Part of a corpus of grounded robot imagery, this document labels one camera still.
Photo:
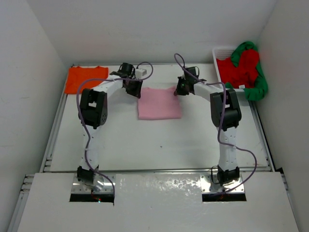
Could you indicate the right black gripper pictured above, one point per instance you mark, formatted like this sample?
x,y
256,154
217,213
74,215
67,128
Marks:
x,y
179,91

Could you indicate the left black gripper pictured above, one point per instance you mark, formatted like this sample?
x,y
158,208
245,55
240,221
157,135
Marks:
x,y
137,92

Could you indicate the pink t shirt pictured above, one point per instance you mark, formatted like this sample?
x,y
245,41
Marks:
x,y
159,104

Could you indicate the orange t shirt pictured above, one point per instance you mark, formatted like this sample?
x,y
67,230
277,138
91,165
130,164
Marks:
x,y
77,75

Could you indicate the red t shirt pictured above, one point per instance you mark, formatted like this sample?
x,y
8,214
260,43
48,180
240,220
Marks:
x,y
242,75

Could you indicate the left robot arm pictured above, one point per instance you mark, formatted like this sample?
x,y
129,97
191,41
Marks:
x,y
93,112

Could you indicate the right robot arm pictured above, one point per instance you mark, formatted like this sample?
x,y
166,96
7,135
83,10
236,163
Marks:
x,y
225,116

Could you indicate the white plastic bin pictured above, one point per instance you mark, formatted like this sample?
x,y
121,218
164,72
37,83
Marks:
x,y
221,53

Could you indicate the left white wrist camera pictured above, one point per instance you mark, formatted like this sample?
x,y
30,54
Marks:
x,y
140,73

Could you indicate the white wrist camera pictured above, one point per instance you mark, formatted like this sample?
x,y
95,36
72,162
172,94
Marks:
x,y
140,73
191,71

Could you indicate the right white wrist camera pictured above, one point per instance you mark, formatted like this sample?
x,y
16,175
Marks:
x,y
191,71

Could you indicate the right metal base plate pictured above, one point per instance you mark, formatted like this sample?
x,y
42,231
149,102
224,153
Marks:
x,y
209,185

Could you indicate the metal base plate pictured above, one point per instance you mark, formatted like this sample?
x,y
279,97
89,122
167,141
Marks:
x,y
101,185
209,185

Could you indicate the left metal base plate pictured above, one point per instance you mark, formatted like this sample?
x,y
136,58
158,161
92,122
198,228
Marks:
x,y
101,185

